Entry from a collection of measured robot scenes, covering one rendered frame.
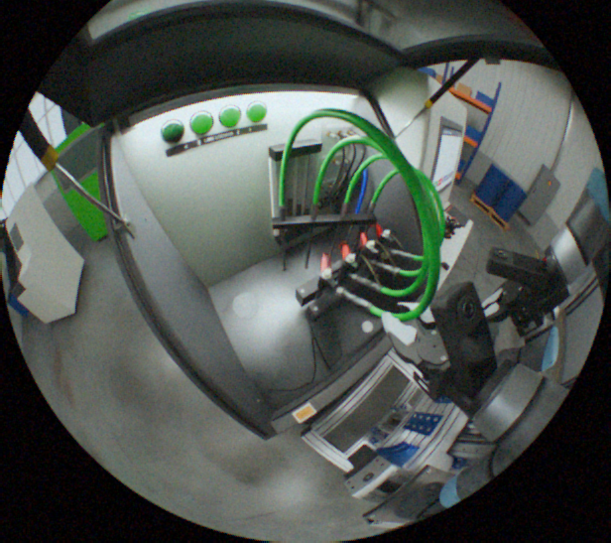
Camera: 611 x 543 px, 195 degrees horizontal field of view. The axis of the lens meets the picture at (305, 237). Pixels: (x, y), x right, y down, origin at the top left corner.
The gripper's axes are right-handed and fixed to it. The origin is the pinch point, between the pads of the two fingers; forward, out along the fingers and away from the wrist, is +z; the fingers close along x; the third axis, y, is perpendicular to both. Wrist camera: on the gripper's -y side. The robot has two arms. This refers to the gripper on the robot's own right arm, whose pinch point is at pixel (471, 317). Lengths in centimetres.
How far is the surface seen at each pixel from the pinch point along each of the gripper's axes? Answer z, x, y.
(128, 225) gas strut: -10, -42, -42
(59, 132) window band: -70, -279, -399
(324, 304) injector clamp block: 22.3, -12.8, -25.4
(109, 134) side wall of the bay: -22, -44, -55
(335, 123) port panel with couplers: -13, 10, -57
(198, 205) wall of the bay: 2, -32, -57
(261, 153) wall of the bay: -7, -13, -57
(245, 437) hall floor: 121, -89, 14
